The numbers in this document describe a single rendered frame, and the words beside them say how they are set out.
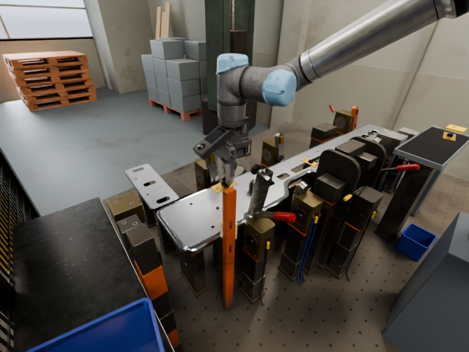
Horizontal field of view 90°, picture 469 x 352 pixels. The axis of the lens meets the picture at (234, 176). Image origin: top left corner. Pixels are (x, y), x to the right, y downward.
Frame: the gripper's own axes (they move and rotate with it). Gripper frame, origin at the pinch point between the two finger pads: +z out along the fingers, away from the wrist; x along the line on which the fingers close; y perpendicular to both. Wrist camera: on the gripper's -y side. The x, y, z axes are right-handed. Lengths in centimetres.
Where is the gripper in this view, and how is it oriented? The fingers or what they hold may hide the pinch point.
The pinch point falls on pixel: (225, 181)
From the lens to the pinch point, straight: 73.5
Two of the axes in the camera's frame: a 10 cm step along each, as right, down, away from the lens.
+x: -6.2, -4.5, 6.5
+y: 7.9, -3.2, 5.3
